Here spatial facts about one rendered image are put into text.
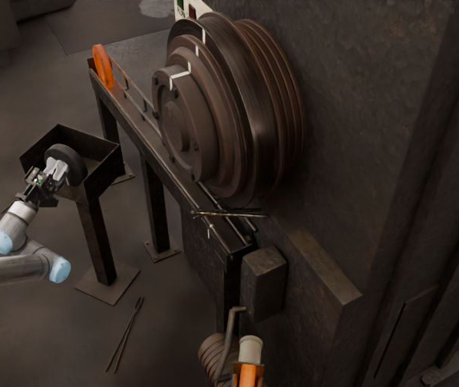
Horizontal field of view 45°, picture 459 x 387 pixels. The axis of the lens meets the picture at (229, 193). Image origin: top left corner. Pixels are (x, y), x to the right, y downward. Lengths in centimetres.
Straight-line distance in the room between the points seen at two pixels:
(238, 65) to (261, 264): 53
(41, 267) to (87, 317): 68
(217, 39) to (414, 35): 45
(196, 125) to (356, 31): 39
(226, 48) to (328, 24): 23
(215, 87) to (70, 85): 243
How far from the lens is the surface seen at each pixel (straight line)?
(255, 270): 142
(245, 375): 130
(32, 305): 245
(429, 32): 90
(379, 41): 99
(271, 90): 116
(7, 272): 162
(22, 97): 354
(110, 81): 242
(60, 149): 185
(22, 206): 178
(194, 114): 120
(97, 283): 243
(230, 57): 118
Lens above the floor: 194
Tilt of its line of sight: 45 degrees down
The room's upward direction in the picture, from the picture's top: straight up
